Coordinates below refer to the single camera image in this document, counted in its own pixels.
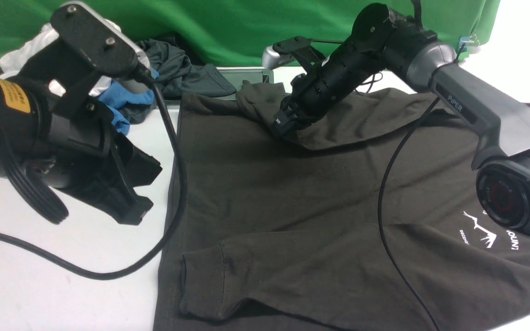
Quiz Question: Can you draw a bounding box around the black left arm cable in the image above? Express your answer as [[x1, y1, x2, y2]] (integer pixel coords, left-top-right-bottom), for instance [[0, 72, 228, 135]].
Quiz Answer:
[[0, 80, 188, 281]]

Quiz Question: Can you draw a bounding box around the gray long sleeve shirt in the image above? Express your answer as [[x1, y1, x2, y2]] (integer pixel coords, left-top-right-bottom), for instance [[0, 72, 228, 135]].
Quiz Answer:
[[154, 82, 530, 331]]

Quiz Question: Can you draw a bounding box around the blue crumpled shirt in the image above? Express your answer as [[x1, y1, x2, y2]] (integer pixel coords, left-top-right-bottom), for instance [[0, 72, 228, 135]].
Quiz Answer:
[[96, 77, 156, 135]]

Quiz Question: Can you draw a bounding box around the dark gray flat tray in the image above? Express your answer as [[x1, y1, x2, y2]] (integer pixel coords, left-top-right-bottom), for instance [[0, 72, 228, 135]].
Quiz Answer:
[[218, 67, 274, 90]]

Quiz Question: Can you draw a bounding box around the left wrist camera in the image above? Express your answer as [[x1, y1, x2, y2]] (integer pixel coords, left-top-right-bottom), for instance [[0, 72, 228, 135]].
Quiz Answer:
[[50, 0, 150, 94]]

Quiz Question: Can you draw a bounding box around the white crumpled shirt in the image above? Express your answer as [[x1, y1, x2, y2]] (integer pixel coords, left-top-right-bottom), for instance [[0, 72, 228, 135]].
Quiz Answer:
[[0, 23, 127, 97]]

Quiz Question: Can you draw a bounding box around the dark teal crumpled shirt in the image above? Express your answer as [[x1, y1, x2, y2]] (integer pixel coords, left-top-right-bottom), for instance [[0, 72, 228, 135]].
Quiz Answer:
[[137, 39, 237, 101]]

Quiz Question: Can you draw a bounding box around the green backdrop cloth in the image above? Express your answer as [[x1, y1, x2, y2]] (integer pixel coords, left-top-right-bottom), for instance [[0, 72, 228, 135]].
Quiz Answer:
[[0, 0, 501, 76]]

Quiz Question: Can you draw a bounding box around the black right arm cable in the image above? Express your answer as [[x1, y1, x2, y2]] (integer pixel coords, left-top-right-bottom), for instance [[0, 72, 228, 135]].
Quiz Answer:
[[311, 0, 468, 331]]

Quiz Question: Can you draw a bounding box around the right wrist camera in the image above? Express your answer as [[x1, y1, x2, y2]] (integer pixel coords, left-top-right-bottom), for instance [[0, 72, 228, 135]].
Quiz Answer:
[[261, 36, 326, 72]]

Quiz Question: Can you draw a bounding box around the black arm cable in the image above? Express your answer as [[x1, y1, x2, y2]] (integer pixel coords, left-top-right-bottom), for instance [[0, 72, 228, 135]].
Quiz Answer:
[[0, 80, 188, 281], [311, 0, 468, 331]]

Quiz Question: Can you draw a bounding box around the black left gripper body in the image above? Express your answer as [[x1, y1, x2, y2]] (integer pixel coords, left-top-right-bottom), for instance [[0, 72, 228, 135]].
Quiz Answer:
[[0, 41, 162, 225]]

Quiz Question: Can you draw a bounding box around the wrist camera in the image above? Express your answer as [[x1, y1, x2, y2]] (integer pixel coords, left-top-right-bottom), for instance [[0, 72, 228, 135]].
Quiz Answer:
[[50, 0, 150, 94], [261, 36, 326, 72]]

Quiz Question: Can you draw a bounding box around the blue binder clip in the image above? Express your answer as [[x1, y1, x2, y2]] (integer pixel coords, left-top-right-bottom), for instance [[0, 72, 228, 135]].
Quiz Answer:
[[458, 34, 480, 53]]

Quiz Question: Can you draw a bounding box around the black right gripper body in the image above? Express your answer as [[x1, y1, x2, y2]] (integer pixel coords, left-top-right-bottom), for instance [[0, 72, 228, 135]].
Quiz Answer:
[[271, 4, 437, 137]]

